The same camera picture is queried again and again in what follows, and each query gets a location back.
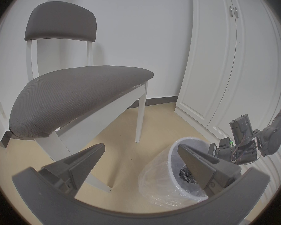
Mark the grey trash bin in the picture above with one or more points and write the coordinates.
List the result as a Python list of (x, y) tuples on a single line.
[(175, 172)]

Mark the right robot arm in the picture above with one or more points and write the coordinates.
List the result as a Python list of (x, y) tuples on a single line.
[(267, 137)]

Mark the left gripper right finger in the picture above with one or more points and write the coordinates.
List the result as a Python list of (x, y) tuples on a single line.
[(206, 170)]

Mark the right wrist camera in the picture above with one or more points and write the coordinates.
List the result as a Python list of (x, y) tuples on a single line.
[(225, 141)]

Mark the clear plastic bag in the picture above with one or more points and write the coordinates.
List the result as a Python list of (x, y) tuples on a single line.
[(154, 184)]

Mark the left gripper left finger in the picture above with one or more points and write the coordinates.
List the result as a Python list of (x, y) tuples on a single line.
[(82, 163)]

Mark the black plastic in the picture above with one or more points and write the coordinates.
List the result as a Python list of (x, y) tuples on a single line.
[(187, 173)]

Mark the white wardrobe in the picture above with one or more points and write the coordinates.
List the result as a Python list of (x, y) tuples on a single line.
[(224, 55)]

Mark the white chair with grey cushions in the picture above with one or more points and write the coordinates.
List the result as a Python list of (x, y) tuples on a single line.
[(72, 92)]

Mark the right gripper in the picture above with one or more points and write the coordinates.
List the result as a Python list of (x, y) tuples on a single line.
[(221, 153)]

